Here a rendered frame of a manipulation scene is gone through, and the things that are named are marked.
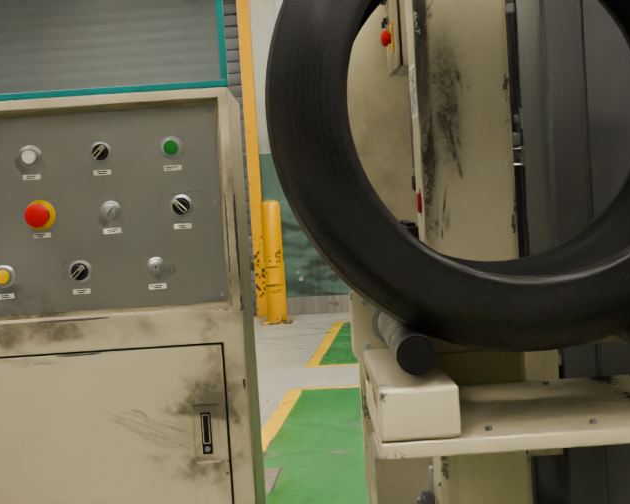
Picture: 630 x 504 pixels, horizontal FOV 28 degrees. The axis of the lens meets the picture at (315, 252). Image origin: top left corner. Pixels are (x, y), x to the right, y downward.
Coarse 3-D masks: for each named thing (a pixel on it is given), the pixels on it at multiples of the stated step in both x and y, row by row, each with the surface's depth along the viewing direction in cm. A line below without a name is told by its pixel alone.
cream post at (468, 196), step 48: (432, 0) 173; (480, 0) 173; (432, 48) 174; (480, 48) 174; (432, 96) 174; (480, 96) 174; (432, 144) 174; (480, 144) 174; (432, 192) 174; (480, 192) 175; (432, 240) 175; (480, 240) 175; (480, 480) 177; (528, 480) 177
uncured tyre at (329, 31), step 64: (320, 0) 134; (320, 64) 134; (320, 128) 135; (320, 192) 136; (384, 256) 136; (448, 256) 163; (576, 256) 163; (448, 320) 138; (512, 320) 136; (576, 320) 137
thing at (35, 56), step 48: (0, 0) 210; (48, 0) 210; (96, 0) 210; (144, 0) 210; (192, 0) 210; (0, 48) 210; (48, 48) 210; (96, 48) 210; (144, 48) 210; (192, 48) 210; (0, 96) 210; (48, 96) 210
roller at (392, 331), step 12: (384, 324) 161; (396, 324) 152; (384, 336) 158; (396, 336) 145; (408, 336) 139; (420, 336) 139; (396, 348) 140; (408, 348) 138; (420, 348) 138; (432, 348) 138; (396, 360) 140; (408, 360) 138; (420, 360) 138; (432, 360) 138; (408, 372) 139; (420, 372) 138
